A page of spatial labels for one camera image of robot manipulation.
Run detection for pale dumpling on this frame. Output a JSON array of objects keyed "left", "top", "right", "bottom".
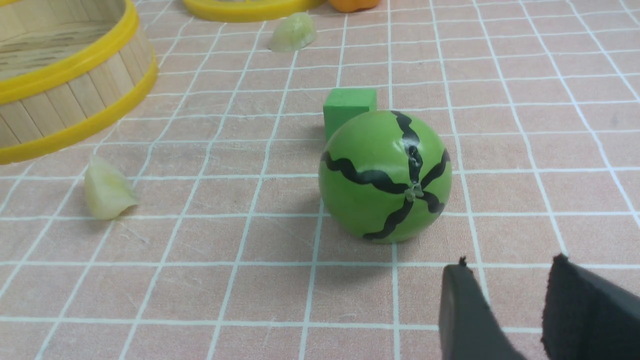
[
  {"left": 267, "top": 13, "right": 317, "bottom": 53},
  {"left": 83, "top": 155, "right": 140, "bottom": 220}
]

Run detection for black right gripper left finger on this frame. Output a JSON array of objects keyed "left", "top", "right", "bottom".
[{"left": 439, "top": 257, "right": 525, "bottom": 360}]

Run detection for woven steamer lid yellow rim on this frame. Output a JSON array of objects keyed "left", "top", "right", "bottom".
[{"left": 182, "top": 0, "right": 326, "bottom": 23}]

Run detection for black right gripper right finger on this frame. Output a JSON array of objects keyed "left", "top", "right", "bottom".
[{"left": 542, "top": 253, "right": 640, "bottom": 360}]

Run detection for green toy watermelon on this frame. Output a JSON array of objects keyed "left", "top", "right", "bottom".
[{"left": 318, "top": 110, "right": 453, "bottom": 243}]

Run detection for orange yellow toy pear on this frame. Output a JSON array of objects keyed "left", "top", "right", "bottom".
[{"left": 328, "top": 0, "right": 381, "bottom": 14}]

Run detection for green foam cube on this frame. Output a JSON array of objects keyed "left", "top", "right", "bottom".
[{"left": 322, "top": 88, "right": 378, "bottom": 141}]

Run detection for bamboo steamer tray yellow rim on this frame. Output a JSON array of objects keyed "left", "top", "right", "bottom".
[{"left": 1, "top": 0, "right": 159, "bottom": 165}]

